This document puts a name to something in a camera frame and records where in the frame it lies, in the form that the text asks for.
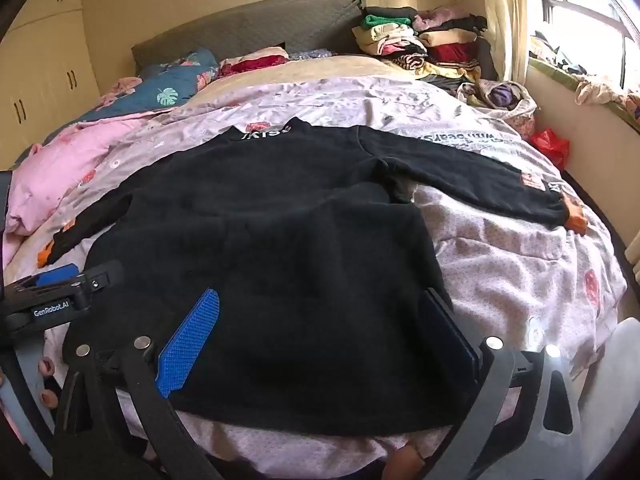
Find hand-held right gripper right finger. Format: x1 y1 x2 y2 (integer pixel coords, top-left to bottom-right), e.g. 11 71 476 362
422 287 587 480

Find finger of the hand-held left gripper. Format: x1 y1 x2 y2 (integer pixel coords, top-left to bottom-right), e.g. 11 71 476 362
74 259 125 297
19 263 81 292

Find window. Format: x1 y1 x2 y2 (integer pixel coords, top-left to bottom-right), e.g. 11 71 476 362
529 0 640 92

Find floral cloth bag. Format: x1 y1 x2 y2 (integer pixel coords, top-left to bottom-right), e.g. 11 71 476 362
456 80 539 137

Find cream curtain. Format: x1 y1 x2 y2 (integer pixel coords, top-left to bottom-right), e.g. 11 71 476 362
481 0 532 84

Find black sweater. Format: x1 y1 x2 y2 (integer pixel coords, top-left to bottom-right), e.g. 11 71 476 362
37 117 589 438

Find grey padded headboard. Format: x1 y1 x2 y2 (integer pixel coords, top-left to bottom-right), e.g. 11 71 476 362
131 0 369 69

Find person's right hand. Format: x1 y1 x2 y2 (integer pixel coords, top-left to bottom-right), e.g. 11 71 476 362
382 441 427 480

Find blue floral quilt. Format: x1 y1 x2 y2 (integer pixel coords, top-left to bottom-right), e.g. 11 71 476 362
64 47 222 127

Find person's left hand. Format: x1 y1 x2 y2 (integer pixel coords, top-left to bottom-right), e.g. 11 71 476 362
36 355 61 409

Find red and pink pillow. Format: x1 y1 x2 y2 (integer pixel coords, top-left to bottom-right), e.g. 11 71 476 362
219 46 292 79

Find cream wardrobe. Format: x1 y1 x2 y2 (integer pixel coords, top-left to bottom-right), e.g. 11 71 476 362
0 0 102 172

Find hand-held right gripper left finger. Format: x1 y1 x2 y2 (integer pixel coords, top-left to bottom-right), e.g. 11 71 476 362
52 287 226 480

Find beige blanket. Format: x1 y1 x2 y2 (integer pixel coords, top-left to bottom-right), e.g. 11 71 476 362
186 55 427 109

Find red plastic bag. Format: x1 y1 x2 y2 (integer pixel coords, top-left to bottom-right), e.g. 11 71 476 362
528 128 571 171

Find clothes on windowsill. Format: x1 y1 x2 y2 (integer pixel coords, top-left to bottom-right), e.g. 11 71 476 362
529 30 640 127

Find pink quilt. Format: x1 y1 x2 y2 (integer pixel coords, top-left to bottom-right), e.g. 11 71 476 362
4 76 167 237

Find pile of folded clothes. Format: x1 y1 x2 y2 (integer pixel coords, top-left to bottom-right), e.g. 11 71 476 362
352 6 499 92

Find lilac strawberry printed quilt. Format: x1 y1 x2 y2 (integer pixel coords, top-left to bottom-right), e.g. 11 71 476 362
0 72 629 480

